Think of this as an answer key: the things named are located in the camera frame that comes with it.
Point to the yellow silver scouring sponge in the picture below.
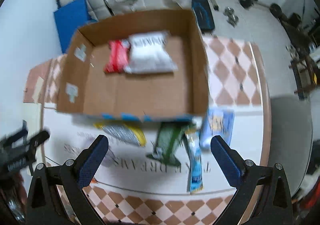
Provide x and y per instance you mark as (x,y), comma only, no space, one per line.
(127,133)

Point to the light blue long packet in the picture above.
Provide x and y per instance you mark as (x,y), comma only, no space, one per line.
(195,157)

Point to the white tissue pack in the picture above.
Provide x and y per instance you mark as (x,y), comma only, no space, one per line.
(148,54)

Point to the checkered table mat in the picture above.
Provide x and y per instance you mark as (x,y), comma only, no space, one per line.
(168,175)

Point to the grey round chair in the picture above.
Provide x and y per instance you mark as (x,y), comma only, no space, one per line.
(291,138)

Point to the blue cartoon tissue pack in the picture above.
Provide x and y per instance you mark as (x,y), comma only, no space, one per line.
(216,122)

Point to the chrome dumbbell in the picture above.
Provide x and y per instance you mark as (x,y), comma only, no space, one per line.
(231,17)

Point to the black weight bench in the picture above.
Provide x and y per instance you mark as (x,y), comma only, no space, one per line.
(203,15)

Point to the blue folded mat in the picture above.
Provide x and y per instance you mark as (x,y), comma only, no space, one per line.
(68,19)

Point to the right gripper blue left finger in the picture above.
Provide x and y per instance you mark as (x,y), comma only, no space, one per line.
(90,159)

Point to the dark wooden chair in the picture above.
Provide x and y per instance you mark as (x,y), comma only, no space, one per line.
(305,68)

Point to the green packet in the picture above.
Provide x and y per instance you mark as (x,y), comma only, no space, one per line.
(169,139)

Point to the red snack packet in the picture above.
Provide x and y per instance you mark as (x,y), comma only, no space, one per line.
(119,56)

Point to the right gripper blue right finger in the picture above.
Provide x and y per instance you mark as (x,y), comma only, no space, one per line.
(229,160)

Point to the open cardboard box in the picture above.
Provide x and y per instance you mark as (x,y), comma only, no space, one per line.
(180,95)

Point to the barbell on floor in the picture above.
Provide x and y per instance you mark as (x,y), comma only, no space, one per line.
(274,8)

